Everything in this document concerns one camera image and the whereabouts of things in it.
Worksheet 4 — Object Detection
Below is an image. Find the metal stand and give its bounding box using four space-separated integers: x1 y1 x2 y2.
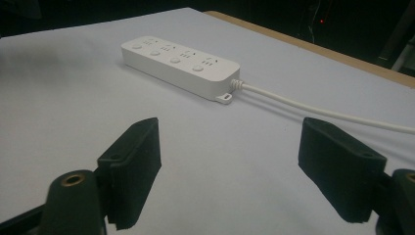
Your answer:
375 0 415 76

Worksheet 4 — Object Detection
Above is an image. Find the white power strip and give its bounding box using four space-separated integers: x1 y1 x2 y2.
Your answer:
120 35 242 106

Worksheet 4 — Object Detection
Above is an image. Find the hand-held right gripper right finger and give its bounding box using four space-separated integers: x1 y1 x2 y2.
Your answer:
298 117 389 224

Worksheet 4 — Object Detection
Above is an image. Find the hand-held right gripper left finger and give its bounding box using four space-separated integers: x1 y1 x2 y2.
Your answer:
96 117 162 231

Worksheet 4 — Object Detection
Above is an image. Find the white power strip cable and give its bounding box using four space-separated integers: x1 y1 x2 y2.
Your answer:
230 78 415 135

